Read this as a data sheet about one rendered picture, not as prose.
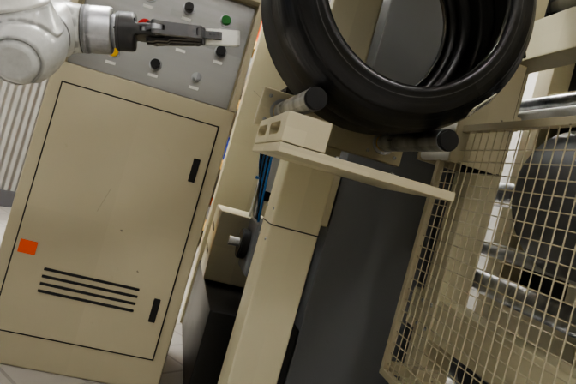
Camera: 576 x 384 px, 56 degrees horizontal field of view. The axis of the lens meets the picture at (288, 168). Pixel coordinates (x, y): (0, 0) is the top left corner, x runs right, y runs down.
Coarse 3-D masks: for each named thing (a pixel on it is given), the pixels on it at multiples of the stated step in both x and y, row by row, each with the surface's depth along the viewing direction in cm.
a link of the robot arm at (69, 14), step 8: (56, 0) 97; (64, 0) 99; (56, 8) 94; (64, 8) 96; (72, 8) 98; (80, 8) 98; (64, 16) 95; (72, 16) 97; (64, 24) 93; (72, 24) 96; (72, 32) 96; (72, 40) 96; (80, 40) 99; (72, 48) 98; (80, 48) 100
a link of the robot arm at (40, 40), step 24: (0, 0) 80; (24, 0) 81; (48, 0) 84; (0, 24) 79; (24, 24) 80; (48, 24) 83; (0, 48) 78; (24, 48) 79; (48, 48) 82; (0, 72) 80; (24, 72) 81; (48, 72) 84
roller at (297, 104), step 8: (312, 88) 100; (320, 88) 101; (296, 96) 109; (304, 96) 100; (312, 96) 100; (320, 96) 100; (280, 104) 125; (288, 104) 115; (296, 104) 107; (304, 104) 101; (312, 104) 100; (320, 104) 100; (280, 112) 125; (304, 112) 107
